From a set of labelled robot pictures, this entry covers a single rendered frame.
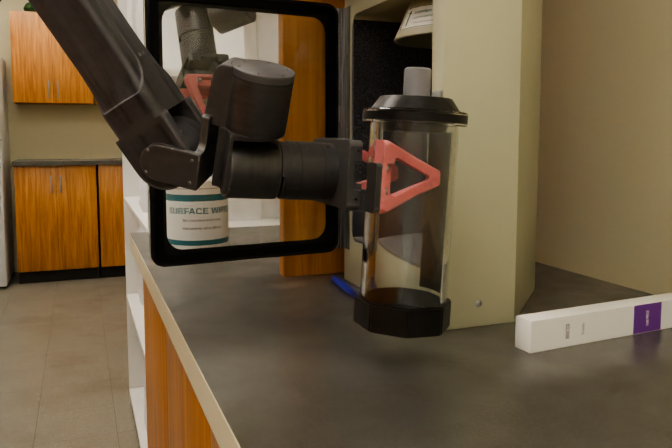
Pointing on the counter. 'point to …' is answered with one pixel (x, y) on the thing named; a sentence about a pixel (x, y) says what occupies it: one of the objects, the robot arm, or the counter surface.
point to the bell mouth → (417, 24)
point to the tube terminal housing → (478, 110)
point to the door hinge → (344, 108)
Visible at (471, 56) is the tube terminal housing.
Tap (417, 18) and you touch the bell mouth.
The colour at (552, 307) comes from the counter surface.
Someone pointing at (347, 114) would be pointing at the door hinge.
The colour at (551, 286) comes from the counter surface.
